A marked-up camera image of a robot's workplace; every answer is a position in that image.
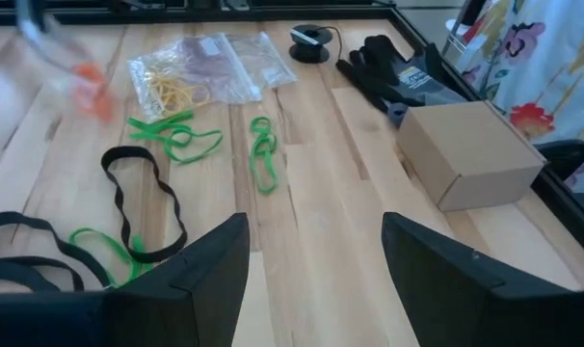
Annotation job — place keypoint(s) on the small brown cardboard box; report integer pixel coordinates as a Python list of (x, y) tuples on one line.
[(465, 149)]

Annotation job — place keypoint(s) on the yellow rubber band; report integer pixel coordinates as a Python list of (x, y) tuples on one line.
[(176, 94)]

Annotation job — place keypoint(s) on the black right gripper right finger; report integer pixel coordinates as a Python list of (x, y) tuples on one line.
[(489, 318)]

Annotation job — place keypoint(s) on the wide black rubber band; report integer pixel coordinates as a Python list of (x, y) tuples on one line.
[(128, 152), (12, 217)]

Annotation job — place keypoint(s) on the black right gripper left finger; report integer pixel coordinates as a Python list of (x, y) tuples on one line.
[(128, 318)]

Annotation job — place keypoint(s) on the black and gray work glove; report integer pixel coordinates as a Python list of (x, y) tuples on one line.
[(383, 72)]

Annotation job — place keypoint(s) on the orange rubber band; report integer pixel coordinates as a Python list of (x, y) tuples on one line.
[(92, 91)]

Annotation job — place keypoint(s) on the white floral cloth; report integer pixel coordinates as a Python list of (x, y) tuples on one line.
[(538, 62)]

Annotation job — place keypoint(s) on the white round pedestal base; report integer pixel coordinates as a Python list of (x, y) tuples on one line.
[(453, 25)]

